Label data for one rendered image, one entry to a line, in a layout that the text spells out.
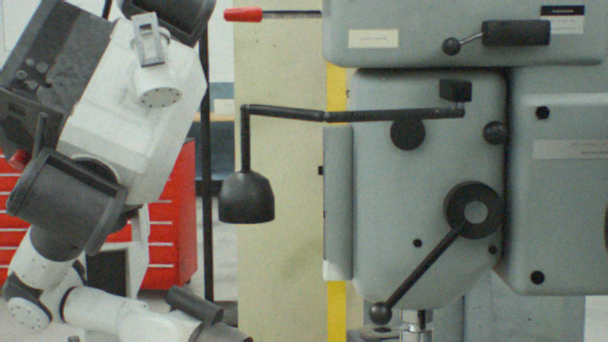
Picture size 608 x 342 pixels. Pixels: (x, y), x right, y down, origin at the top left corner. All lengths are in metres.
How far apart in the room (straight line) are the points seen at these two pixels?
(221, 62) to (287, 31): 7.32
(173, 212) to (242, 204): 4.69
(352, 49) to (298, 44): 1.84
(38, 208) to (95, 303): 0.28
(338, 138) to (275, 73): 1.74
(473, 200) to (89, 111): 0.63
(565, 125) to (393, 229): 0.24
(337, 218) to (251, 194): 0.15
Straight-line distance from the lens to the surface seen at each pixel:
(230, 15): 1.30
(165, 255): 5.87
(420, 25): 1.10
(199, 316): 1.49
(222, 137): 10.27
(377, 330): 1.81
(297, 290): 3.04
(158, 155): 1.43
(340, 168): 1.20
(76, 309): 1.60
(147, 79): 1.36
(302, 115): 1.02
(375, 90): 1.13
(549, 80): 1.15
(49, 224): 1.38
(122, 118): 1.44
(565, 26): 1.14
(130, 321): 1.51
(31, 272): 1.53
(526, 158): 1.14
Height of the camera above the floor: 1.66
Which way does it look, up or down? 8 degrees down
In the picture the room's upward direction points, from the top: straight up
